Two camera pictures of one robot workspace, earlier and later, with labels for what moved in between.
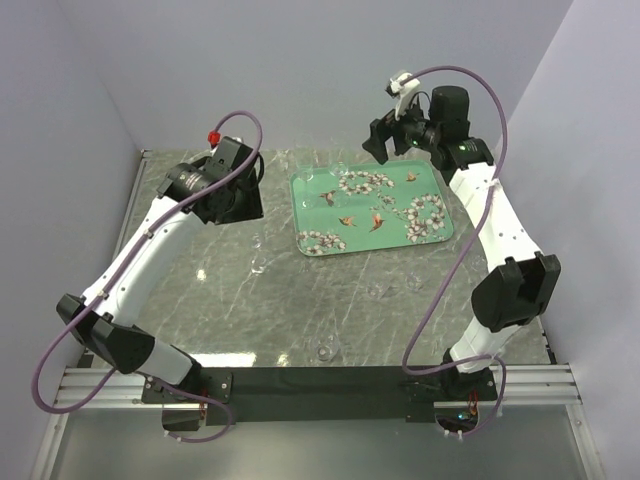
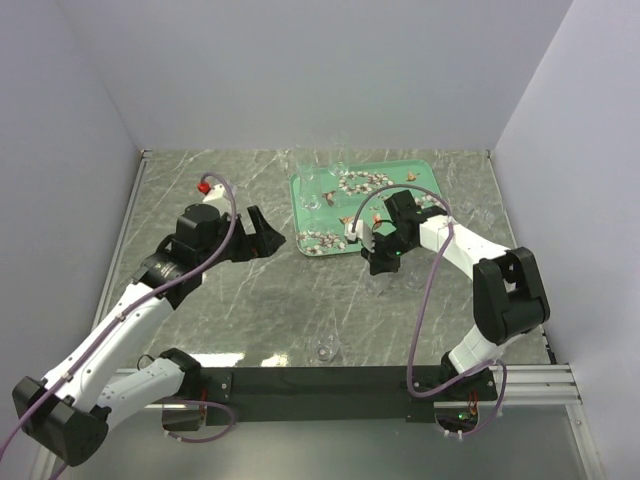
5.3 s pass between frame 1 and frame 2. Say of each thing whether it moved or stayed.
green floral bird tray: stayed
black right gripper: moved
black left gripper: moved
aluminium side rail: stayed
